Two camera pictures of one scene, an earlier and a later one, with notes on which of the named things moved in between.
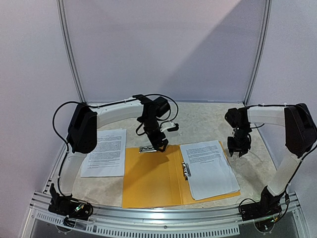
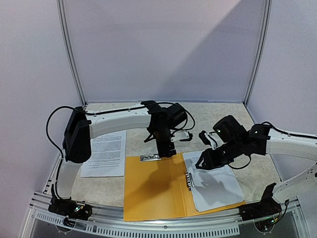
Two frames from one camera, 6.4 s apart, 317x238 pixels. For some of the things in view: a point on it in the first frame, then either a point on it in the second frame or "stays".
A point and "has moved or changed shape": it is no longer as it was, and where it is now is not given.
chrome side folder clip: [144, 149] → [149, 157]
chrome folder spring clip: [186, 170] → [189, 180]
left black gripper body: [152, 136] → [164, 151]
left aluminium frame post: [65, 39] stays
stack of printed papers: [108, 158] stays
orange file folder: [154, 180] has moved or changed shape
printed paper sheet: [211, 174] has moved or changed shape
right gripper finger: [231, 151] → [204, 162]
